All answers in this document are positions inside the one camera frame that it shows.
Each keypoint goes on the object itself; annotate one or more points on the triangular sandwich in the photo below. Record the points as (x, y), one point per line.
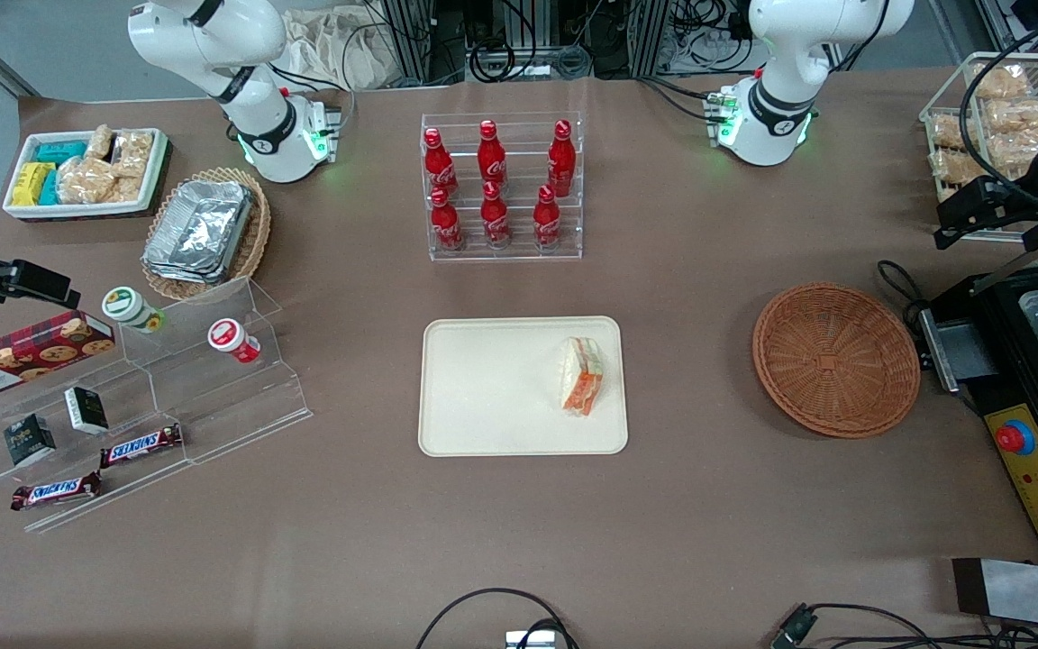
(582, 379)

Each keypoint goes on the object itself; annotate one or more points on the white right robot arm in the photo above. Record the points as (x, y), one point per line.
(258, 135)

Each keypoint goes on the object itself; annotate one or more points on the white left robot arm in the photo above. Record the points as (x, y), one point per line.
(771, 117)

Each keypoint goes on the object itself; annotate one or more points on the round brown wicker basket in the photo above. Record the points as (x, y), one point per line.
(834, 361)

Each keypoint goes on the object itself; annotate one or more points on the oval light wicker basket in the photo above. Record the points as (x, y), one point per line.
(256, 234)

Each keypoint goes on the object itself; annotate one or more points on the cream plastic tray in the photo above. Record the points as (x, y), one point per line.
(483, 388)

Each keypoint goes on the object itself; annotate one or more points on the clear bag fried snacks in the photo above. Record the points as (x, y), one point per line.
(1001, 81)
(1019, 151)
(950, 167)
(947, 131)
(1024, 115)

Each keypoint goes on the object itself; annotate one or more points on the red tartan Walkers cookie box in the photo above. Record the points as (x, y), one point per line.
(32, 351)

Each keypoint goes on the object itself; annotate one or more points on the green lidded sunflower cup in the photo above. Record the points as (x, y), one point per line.
(127, 306)

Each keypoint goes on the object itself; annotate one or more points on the teal snack packet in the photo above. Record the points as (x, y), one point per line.
(50, 189)
(59, 151)

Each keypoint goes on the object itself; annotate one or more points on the yellow snack packet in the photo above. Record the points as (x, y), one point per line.
(30, 183)

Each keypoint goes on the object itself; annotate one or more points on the clear bag rice crackers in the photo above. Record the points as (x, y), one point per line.
(85, 180)
(100, 142)
(127, 189)
(133, 153)

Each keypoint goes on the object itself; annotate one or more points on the black box white label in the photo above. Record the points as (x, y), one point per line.
(86, 410)

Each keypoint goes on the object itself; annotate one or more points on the black Face snack box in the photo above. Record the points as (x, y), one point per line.
(30, 440)

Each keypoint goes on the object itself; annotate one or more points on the white rectangular snack bin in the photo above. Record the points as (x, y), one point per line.
(159, 171)

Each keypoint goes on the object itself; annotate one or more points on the black machine yellow panel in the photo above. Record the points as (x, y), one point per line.
(1006, 397)

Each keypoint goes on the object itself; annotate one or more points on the stacked aluminium foil trays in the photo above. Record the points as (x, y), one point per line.
(199, 230)

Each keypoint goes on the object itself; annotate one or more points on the brown Snickers bar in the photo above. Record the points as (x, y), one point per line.
(141, 444)
(55, 491)

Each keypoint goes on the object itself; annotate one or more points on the red lidded cup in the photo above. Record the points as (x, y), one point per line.
(229, 338)

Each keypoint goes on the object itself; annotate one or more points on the red emergency stop button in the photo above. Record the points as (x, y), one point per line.
(1015, 438)

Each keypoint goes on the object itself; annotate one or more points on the grey flat plate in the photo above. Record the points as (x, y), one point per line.
(1024, 593)

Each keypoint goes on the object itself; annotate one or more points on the beige crumpled cloth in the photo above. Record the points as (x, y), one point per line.
(330, 50)

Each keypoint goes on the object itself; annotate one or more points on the red cola bottle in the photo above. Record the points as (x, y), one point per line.
(436, 167)
(491, 158)
(547, 221)
(495, 221)
(447, 225)
(561, 160)

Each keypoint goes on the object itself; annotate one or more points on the clear acrylic bottle rack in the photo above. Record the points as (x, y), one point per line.
(519, 135)

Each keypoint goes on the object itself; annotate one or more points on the grey connector device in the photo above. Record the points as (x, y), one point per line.
(530, 640)

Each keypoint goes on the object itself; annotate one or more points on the aluminium frame post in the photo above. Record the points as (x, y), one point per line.
(411, 41)

